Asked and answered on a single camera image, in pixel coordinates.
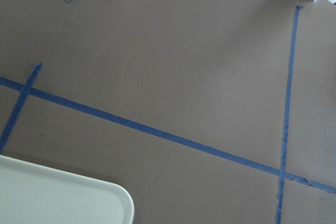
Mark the white bear tray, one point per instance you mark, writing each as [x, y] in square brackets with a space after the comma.
[32, 193]

